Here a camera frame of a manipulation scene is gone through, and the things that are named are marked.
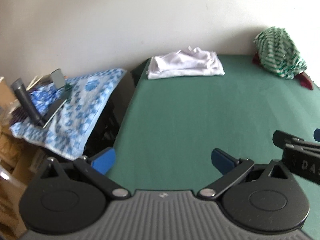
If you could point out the white polo shirt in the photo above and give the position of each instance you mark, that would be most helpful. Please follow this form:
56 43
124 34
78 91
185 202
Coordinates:
185 62

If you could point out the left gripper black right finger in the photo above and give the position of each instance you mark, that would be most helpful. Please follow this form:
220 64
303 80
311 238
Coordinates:
263 198

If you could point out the grey black handheld device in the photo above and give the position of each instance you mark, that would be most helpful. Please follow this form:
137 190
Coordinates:
42 99

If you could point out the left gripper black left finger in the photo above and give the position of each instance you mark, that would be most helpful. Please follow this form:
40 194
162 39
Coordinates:
70 196

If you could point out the blue white patterned towel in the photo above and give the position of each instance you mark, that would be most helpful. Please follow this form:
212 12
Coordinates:
70 128

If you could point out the green felt table cover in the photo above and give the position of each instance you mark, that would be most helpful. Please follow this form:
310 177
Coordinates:
165 142

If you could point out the green white striped garment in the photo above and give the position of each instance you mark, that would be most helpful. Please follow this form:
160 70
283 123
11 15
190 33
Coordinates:
278 53

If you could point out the cardboard boxes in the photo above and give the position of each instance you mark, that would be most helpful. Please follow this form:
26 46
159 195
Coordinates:
17 156

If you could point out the dark red garment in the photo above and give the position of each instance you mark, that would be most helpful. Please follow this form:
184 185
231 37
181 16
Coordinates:
302 78

